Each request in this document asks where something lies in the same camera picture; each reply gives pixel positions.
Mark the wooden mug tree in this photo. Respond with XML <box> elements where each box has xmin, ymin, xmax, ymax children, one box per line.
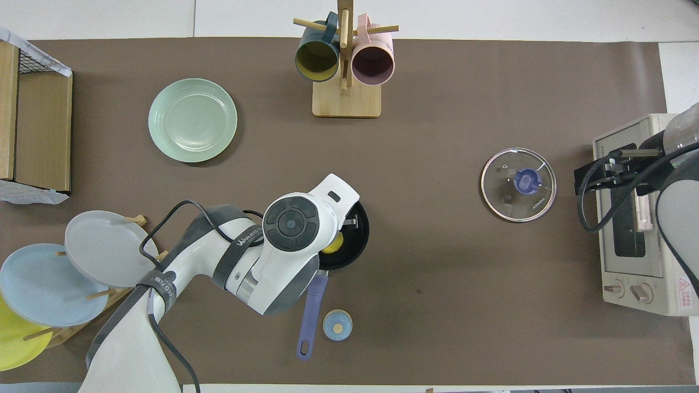
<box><xmin>293</xmin><ymin>0</ymin><xmax>399</xmax><ymax>118</ymax></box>

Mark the dark blue saucepan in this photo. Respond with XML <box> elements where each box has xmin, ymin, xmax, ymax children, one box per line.
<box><xmin>297</xmin><ymin>201</ymin><xmax>370</xmax><ymax>361</ymax></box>

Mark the mint green plate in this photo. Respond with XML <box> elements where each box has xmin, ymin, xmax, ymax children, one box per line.
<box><xmin>148</xmin><ymin>78</ymin><xmax>238</xmax><ymax>163</ymax></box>

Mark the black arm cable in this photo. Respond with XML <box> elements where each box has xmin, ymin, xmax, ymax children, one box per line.
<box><xmin>139</xmin><ymin>200</ymin><xmax>265</xmax><ymax>393</ymax></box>
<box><xmin>578</xmin><ymin>143</ymin><xmax>699</xmax><ymax>234</ymax></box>

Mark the cream toaster oven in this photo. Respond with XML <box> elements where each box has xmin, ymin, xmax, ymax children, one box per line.
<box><xmin>593</xmin><ymin>114</ymin><xmax>699</xmax><ymax>317</ymax></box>

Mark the black wire basket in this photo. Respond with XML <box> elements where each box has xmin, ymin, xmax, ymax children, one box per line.
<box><xmin>19</xmin><ymin>46</ymin><xmax>58</xmax><ymax>74</ymax></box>

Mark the brown table mat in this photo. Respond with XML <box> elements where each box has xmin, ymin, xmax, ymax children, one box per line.
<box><xmin>0</xmin><ymin>37</ymin><xmax>697</xmax><ymax>385</ymax></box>

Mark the yellow plate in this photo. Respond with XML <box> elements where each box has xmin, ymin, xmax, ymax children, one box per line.
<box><xmin>0</xmin><ymin>295</ymin><xmax>54</xmax><ymax>372</ymax></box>

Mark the light blue plate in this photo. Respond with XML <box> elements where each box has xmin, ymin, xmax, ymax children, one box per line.
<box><xmin>0</xmin><ymin>243</ymin><xmax>110</xmax><ymax>328</ymax></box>

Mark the pink ribbed mug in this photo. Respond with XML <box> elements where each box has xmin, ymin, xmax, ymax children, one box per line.
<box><xmin>351</xmin><ymin>14</ymin><xmax>395</xmax><ymax>86</ymax></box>

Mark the glass lid with blue knob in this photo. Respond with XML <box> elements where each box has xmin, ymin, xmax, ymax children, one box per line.
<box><xmin>481</xmin><ymin>148</ymin><xmax>557</xmax><ymax>223</ymax></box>

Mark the dark teal mug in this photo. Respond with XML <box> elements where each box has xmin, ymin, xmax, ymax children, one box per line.
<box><xmin>295</xmin><ymin>12</ymin><xmax>341</xmax><ymax>83</ymax></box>

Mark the grey plate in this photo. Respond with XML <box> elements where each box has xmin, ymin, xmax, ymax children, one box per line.
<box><xmin>64</xmin><ymin>210</ymin><xmax>159</xmax><ymax>288</ymax></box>

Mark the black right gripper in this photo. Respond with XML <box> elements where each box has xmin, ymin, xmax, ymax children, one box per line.
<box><xmin>574</xmin><ymin>134</ymin><xmax>668</xmax><ymax>197</ymax></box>

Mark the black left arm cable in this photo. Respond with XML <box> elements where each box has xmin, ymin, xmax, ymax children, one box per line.
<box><xmin>139</xmin><ymin>200</ymin><xmax>265</xmax><ymax>393</ymax></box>

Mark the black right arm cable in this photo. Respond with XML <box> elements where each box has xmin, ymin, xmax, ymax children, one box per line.
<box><xmin>578</xmin><ymin>143</ymin><xmax>699</xmax><ymax>234</ymax></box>

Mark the wooden plate rack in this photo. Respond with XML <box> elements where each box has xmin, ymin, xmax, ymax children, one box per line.
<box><xmin>23</xmin><ymin>215</ymin><xmax>169</xmax><ymax>348</ymax></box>

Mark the white printed cloth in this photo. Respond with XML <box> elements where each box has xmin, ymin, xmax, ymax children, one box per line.
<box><xmin>0</xmin><ymin>179</ymin><xmax>70</xmax><ymax>205</ymax></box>
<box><xmin>0</xmin><ymin>27</ymin><xmax>73</xmax><ymax>77</ymax></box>

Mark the wooden two-tier shelf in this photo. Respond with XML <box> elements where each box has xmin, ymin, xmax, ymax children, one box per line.
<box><xmin>0</xmin><ymin>41</ymin><xmax>73</xmax><ymax>193</ymax></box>

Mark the yellow potato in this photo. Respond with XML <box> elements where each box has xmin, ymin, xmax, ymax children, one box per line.
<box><xmin>321</xmin><ymin>232</ymin><xmax>345</xmax><ymax>256</ymax></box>

